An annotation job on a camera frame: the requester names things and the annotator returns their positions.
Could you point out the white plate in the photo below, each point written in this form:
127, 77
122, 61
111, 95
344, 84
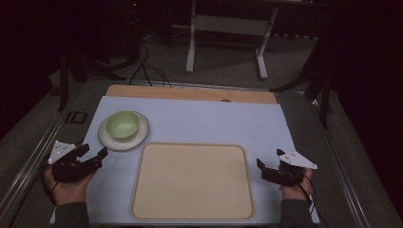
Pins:
123, 131

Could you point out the beige tray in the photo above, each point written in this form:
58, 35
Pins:
192, 181

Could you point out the person's right hand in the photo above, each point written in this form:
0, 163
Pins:
296, 190

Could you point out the person's left hand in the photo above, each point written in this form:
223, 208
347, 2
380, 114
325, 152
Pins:
69, 189

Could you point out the green bowl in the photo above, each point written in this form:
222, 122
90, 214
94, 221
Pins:
123, 124

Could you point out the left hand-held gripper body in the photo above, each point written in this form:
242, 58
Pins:
68, 169

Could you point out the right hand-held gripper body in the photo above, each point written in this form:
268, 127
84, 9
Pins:
289, 171

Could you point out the white table mat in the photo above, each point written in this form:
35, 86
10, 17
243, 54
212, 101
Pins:
196, 126

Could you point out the white metal stand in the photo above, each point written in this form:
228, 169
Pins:
228, 28

